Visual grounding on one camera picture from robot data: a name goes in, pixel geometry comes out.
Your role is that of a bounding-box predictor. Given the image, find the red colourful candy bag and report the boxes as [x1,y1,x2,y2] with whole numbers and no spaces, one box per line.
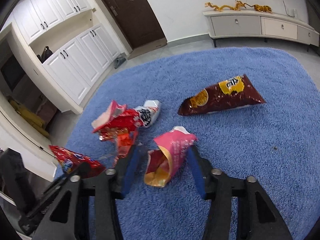
[49,145,106,178]

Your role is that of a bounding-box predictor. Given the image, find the red white wrapper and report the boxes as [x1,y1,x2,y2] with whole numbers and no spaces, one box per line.
[91,100,161,166]

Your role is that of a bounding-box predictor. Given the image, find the pink snack box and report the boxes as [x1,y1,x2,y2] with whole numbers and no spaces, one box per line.
[144,126,197,187]

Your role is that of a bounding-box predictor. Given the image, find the dark brown snack bag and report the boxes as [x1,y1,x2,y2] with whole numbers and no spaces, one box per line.
[177,74,265,116]

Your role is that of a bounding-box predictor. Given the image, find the blue fluffy blanket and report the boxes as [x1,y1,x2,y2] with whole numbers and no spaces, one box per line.
[66,48,319,239]

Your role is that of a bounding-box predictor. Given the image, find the grey slipper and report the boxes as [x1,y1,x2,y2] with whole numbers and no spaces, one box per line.
[114,56,126,69]

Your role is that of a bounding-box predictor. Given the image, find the white tv cabinet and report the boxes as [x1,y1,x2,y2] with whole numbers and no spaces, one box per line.
[203,10,319,47]

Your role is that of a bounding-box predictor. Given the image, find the orange tiger ornament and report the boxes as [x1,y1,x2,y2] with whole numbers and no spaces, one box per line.
[253,4,272,13]

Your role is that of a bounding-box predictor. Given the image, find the dark brown door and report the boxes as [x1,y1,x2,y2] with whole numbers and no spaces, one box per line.
[102,0,165,49]

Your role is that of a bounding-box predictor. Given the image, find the white wall cabinets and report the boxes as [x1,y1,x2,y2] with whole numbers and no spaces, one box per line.
[7,0,121,114]

